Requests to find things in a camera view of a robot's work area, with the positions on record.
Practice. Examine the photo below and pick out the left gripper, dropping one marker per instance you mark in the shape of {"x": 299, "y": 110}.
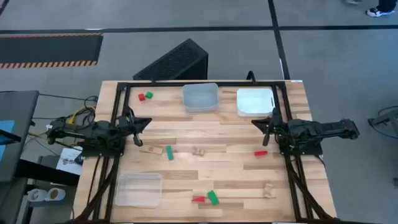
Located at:
{"x": 127, "y": 124}

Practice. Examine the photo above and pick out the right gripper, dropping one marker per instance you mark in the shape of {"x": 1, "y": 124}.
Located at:
{"x": 278, "y": 127}

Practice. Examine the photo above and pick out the red cylinder block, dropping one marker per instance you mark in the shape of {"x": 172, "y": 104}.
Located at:
{"x": 260, "y": 153}

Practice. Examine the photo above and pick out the small green cube block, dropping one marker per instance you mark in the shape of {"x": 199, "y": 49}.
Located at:
{"x": 149, "y": 95}

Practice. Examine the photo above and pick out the long green bar block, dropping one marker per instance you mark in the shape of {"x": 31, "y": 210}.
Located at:
{"x": 169, "y": 152}

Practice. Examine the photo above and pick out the small natural wood arch block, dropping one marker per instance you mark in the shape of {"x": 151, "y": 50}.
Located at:
{"x": 198, "y": 152}

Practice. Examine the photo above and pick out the green wedge block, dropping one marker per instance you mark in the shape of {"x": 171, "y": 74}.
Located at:
{"x": 213, "y": 198}

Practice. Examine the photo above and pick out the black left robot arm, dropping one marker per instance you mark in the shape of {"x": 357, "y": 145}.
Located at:
{"x": 99, "y": 130}

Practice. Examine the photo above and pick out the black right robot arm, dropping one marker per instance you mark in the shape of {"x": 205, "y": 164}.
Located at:
{"x": 326, "y": 129}

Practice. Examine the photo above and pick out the white plastic bin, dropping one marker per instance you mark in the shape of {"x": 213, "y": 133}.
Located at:
{"x": 255, "y": 102}

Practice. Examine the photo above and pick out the small red cube block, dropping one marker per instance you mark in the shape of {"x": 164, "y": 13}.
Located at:
{"x": 141, "y": 97}

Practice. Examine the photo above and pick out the natural wood plank block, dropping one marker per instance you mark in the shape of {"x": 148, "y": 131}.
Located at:
{"x": 151, "y": 150}

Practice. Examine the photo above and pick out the grey plastic bin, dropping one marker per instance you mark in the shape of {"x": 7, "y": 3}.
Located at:
{"x": 201, "y": 98}

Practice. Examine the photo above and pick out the clear plastic bin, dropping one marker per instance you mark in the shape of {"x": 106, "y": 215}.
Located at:
{"x": 139, "y": 189}

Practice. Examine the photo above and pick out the natural wood notched block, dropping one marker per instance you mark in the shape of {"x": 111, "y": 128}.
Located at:
{"x": 268, "y": 190}

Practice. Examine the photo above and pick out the black perforated computer case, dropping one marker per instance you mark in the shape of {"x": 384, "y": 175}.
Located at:
{"x": 174, "y": 62}

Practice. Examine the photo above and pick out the white printed paper sheet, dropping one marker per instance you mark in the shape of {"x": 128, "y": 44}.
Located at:
{"x": 70, "y": 160}

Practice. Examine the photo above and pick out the small white tag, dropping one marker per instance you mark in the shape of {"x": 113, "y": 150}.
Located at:
{"x": 49, "y": 127}

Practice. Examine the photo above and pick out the red wedge block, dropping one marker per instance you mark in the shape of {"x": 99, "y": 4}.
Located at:
{"x": 199, "y": 199}

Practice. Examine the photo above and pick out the black low shelf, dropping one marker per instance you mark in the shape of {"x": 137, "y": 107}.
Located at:
{"x": 46, "y": 171}

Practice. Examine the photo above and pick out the white tape roll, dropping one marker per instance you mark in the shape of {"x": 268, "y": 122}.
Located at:
{"x": 36, "y": 195}
{"x": 56, "y": 194}

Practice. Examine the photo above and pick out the black hazard-striped floor mat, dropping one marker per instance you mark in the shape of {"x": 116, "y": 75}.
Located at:
{"x": 49, "y": 49}

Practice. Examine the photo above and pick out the grey side desk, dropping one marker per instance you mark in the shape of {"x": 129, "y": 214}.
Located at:
{"x": 18, "y": 105}

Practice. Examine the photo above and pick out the blue pad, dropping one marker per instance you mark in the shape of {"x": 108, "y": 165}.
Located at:
{"x": 5, "y": 124}

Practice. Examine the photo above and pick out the person's shoe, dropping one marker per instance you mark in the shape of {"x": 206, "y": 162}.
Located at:
{"x": 377, "y": 12}

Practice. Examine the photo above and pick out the person's leg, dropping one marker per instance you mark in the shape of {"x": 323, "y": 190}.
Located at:
{"x": 387, "y": 4}

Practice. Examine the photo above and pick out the black aluminium table frame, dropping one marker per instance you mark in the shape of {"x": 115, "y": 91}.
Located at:
{"x": 202, "y": 84}

